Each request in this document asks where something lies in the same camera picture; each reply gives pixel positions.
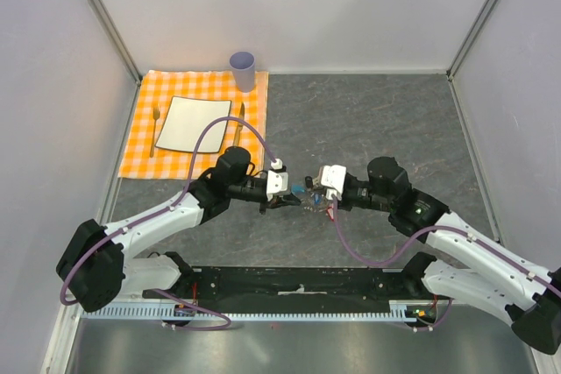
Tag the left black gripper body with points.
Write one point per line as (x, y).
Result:
(269, 204)

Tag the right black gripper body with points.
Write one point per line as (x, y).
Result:
(352, 195)

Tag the metal keyring plate blue handle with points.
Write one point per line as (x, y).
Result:
(308, 203)

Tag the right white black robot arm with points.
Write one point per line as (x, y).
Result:
(524, 295)

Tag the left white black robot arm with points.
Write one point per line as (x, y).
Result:
(101, 261)

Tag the red key tag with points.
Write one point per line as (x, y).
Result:
(330, 214)

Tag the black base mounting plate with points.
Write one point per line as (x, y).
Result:
(288, 288)

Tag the gold knife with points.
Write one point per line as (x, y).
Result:
(239, 126)

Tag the white square plate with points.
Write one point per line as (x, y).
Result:
(185, 121)

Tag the orange checkered cloth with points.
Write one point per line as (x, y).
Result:
(159, 88)

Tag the lavender plastic cup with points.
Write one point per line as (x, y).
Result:
(243, 69)

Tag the gold fork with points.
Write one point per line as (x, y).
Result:
(156, 117)

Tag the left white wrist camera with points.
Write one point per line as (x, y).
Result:
(276, 183)

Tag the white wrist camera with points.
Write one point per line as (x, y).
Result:
(276, 183)
(331, 179)

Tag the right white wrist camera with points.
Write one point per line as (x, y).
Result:
(331, 179)

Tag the slotted cable duct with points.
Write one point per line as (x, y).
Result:
(166, 310)

